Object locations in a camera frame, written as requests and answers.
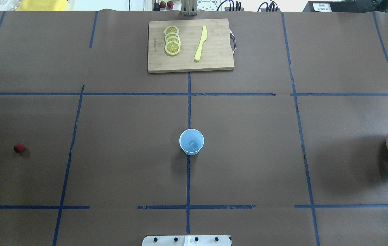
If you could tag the clear ice cube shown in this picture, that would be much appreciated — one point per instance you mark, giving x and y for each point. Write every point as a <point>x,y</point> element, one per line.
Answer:
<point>193,145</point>

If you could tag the light blue plastic cup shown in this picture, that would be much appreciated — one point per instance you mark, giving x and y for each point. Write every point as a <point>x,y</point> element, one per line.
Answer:
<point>188,135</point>

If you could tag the yellow plastic knife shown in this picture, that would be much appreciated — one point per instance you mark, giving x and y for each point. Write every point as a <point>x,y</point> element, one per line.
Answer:
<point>203,39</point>

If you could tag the bamboo cutting board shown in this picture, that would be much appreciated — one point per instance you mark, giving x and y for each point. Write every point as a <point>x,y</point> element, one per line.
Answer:
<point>217,53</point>

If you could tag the lemon slice bottom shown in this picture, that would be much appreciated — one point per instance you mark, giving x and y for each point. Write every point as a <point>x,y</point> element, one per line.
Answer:
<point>172,48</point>

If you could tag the lemon slice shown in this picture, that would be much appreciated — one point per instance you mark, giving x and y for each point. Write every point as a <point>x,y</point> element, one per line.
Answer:
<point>171,29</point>
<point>171,34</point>
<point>173,41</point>
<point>172,48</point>

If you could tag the lemon slice top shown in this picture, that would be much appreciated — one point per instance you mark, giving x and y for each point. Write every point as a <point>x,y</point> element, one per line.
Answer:
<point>171,29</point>

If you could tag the red strawberry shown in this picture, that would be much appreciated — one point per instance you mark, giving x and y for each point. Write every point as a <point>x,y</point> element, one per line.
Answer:
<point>19,148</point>

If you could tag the yellow cloth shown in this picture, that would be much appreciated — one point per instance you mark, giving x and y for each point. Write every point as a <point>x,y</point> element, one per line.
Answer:
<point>43,5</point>

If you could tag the aluminium frame post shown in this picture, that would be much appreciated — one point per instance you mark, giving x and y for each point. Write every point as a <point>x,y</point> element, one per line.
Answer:
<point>189,8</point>

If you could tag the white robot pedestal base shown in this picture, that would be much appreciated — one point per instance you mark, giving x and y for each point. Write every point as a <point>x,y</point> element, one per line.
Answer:
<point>187,240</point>

